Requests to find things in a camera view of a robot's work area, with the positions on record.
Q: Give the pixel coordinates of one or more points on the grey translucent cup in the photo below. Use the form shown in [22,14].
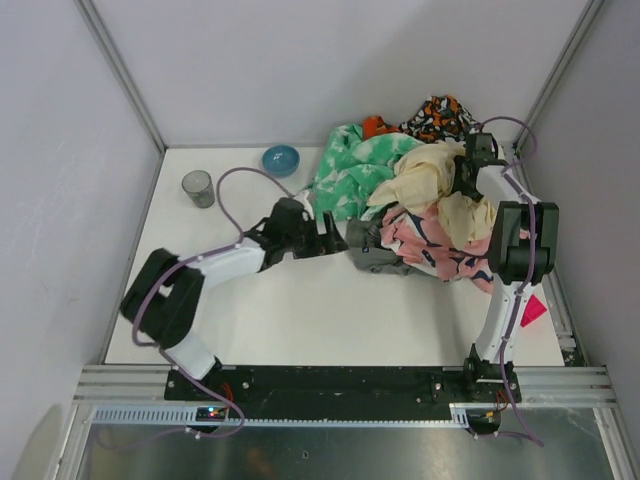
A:
[198,186]

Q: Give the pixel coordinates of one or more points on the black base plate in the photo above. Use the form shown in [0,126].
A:
[365,393]

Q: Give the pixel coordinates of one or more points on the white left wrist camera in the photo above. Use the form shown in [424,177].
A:
[305,198]

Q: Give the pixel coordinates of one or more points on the red orange cloth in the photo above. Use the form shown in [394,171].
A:
[373,126]

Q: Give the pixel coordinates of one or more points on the left aluminium frame post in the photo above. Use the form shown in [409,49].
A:
[116,63]

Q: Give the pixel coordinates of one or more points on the grey cloth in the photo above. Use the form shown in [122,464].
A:
[366,252]

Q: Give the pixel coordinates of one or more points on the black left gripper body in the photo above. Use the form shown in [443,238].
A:
[316,238]

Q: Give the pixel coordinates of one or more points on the cream yellow cloth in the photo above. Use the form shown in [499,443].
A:
[424,177]

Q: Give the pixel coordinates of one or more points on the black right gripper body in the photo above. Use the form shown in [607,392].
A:
[463,176]

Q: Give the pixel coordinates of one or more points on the green white tie-dye cloth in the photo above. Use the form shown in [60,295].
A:
[352,167]

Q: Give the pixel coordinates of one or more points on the blue ceramic bowl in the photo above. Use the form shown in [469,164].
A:
[280,161]

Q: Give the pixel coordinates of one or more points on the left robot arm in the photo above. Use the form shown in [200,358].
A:
[163,299]

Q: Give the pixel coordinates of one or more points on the orange black patterned cloth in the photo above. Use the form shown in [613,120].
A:
[439,118]

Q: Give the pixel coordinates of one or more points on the magenta pink block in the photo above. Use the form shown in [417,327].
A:
[534,310]

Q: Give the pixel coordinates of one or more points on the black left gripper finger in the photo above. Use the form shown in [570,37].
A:
[331,231]
[327,246]

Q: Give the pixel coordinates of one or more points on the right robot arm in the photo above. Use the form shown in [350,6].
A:
[521,253]

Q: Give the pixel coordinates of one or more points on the aluminium frame post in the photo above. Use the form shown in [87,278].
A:
[577,37]
[116,63]

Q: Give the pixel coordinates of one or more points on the pink navy floral cloth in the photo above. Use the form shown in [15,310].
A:
[421,242]

